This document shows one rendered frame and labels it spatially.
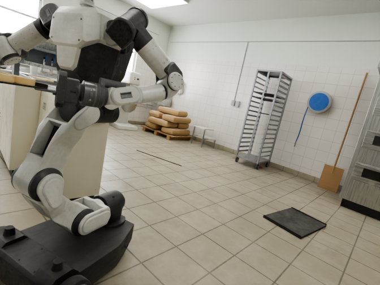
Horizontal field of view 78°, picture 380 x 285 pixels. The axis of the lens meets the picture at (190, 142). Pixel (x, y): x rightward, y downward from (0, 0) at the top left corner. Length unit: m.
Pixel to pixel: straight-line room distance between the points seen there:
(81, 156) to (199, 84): 4.87
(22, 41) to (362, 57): 4.76
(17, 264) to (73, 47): 0.94
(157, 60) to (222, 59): 5.19
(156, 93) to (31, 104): 1.67
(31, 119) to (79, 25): 1.56
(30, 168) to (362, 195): 3.71
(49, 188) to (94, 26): 0.66
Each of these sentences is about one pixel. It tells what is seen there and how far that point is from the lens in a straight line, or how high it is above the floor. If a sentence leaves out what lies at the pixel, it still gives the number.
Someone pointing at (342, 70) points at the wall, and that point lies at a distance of 5.09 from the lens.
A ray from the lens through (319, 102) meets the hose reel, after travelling 4.90.
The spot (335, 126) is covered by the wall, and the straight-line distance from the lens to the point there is 4.96.
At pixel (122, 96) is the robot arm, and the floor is 0.97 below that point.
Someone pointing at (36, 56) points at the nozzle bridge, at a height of 1.11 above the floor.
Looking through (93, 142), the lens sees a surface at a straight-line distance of 1.97.
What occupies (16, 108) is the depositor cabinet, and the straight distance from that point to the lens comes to 2.51.
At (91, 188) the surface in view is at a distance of 2.11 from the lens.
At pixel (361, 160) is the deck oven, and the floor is 0.70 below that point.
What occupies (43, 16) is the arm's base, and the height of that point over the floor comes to 1.24.
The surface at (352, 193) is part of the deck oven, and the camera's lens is 3.96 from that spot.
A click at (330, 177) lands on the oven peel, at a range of 4.72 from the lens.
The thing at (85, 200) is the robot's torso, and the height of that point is 0.32.
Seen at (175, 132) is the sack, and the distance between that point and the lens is 5.67.
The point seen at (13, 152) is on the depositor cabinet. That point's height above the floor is 0.25.
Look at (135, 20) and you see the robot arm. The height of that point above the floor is 1.26.
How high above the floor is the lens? 1.01
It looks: 10 degrees down
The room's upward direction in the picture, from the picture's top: 12 degrees clockwise
